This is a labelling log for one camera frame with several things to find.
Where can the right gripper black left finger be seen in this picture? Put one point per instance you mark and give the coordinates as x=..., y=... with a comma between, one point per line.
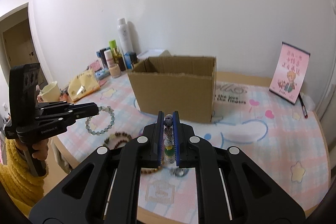
x=104, y=188

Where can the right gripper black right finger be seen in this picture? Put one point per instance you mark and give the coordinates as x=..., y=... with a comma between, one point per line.
x=231, y=187

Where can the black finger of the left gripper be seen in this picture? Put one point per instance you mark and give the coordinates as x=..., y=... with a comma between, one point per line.
x=78, y=115
x=71, y=105

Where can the person left hand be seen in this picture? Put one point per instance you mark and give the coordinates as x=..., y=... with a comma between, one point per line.
x=41, y=149

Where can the cream ceramic mug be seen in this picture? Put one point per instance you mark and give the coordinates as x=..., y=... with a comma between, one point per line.
x=50, y=93

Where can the yellow snack packet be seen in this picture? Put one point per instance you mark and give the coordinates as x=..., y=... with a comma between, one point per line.
x=82, y=85

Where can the blue cosmetic pack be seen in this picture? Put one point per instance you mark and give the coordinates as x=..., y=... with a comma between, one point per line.
x=102, y=74

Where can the beige round jar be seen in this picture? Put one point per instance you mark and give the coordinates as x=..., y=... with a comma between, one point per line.
x=115, y=71

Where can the white pink tube bottle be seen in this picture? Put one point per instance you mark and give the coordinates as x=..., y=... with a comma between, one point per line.
x=109, y=58

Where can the green cap bottle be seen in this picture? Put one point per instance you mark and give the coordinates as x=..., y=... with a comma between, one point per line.
x=113, y=47

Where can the amber oil bottle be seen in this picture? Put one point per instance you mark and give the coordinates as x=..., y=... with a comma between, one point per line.
x=118, y=58

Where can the small dark dropper bottle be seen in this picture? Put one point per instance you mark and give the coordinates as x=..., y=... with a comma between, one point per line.
x=133, y=59

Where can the tall white spray bottle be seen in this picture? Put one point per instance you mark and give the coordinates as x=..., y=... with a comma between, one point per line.
x=124, y=35

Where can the white storage box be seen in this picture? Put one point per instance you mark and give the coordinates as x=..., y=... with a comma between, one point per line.
x=153, y=53

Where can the red black pen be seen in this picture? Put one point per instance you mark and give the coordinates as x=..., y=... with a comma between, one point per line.
x=304, y=110

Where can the brown cardboard box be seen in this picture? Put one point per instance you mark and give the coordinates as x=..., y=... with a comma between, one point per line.
x=185, y=84

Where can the pink illustrated desk calendar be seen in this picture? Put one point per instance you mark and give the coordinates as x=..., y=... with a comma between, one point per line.
x=290, y=72

